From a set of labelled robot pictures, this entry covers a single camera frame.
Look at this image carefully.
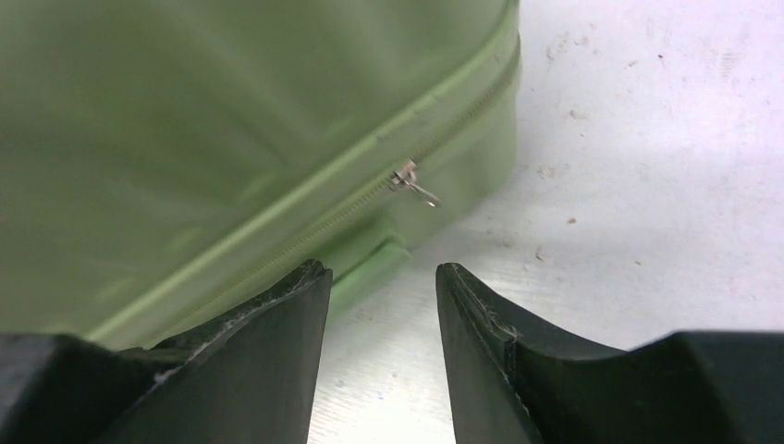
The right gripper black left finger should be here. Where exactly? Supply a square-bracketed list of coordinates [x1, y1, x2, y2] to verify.
[1, 261, 332, 443]

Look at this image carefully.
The green suitcase with blue lining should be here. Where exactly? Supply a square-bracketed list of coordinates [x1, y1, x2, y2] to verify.
[1, 1, 521, 349]

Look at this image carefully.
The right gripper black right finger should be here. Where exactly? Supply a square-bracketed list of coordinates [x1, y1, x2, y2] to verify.
[435, 263, 783, 443]

